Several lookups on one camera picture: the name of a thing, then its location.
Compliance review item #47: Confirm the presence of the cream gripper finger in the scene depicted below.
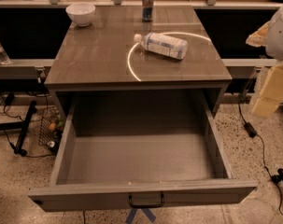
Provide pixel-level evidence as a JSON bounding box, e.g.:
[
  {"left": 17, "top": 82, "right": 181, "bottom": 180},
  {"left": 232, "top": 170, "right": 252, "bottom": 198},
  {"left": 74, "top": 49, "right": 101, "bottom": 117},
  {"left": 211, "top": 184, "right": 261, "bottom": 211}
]
[{"left": 251, "top": 63, "right": 283, "bottom": 119}]

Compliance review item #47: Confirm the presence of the grey top drawer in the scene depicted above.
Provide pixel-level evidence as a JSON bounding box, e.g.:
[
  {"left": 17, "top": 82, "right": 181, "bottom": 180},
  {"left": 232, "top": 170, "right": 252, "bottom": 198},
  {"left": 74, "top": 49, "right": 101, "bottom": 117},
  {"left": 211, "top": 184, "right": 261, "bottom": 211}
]
[{"left": 28, "top": 91, "right": 257, "bottom": 212}]

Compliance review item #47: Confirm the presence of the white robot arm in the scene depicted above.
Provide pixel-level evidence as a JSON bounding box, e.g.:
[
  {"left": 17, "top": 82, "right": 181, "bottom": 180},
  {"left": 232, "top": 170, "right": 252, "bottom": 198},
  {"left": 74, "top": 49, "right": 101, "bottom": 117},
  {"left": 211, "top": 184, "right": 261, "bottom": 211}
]
[{"left": 246, "top": 6, "right": 283, "bottom": 119}]

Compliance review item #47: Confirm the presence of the grey drawer cabinet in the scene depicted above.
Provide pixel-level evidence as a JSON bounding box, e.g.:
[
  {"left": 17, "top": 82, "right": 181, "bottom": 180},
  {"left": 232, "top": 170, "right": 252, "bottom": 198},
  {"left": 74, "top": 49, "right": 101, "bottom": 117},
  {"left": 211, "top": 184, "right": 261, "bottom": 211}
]
[{"left": 46, "top": 6, "right": 232, "bottom": 113}]

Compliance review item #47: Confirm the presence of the clear plastic water bottle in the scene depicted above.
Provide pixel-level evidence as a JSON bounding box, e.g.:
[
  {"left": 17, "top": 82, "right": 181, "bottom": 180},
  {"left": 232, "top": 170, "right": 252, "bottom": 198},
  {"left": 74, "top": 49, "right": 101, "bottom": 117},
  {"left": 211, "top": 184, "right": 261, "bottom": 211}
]
[{"left": 134, "top": 33, "right": 188, "bottom": 60}]

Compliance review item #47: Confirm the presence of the blue silver drink can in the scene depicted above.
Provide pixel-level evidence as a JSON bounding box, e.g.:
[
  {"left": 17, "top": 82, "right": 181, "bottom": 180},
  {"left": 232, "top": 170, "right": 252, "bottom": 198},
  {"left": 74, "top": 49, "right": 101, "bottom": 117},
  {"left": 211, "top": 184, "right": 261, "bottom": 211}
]
[{"left": 142, "top": 0, "right": 154, "bottom": 22}]

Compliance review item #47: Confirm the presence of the blue tape cross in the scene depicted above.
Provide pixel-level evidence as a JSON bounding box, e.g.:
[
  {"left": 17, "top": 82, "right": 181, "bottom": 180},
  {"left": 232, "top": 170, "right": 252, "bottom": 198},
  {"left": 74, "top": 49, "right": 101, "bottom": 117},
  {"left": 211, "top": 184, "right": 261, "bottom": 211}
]
[{"left": 125, "top": 208, "right": 156, "bottom": 224}]

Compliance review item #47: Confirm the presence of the white ceramic bowl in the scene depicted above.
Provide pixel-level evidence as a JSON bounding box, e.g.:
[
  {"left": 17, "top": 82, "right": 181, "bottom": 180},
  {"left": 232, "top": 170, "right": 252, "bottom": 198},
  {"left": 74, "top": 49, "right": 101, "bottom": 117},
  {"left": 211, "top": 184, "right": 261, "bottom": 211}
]
[{"left": 65, "top": 2, "right": 95, "bottom": 26}]

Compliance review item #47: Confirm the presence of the black metal stand leg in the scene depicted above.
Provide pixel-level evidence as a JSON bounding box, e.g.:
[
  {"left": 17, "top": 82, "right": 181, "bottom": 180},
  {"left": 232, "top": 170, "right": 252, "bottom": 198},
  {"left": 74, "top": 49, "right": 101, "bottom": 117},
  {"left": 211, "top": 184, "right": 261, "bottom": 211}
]
[{"left": 0, "top": 101, "right": 37, "bottom": 157}]

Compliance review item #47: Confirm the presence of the black power adapter with cable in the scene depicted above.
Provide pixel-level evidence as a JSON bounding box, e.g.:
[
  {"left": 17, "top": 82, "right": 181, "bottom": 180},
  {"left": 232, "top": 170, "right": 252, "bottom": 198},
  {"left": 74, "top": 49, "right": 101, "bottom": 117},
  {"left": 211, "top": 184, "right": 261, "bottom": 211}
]
[{"left": 237, "top": 101, "right": 283, "bottom": 216}]

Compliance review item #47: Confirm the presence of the black top drawer handle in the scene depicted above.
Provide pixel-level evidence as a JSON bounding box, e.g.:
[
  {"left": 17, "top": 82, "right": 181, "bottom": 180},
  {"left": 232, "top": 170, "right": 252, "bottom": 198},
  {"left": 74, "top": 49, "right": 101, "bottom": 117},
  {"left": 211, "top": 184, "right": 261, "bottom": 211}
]
[{"left": 128, "top": 193, "right": 164, "bottom": 209}]

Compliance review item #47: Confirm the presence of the wire basket with fruit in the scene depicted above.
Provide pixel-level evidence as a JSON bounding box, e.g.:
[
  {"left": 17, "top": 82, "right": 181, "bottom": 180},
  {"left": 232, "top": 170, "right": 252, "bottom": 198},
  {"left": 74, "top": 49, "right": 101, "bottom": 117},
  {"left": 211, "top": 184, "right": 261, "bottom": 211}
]
[{"left": 38, "top": 106, "right": 64, "bottom": 154}]

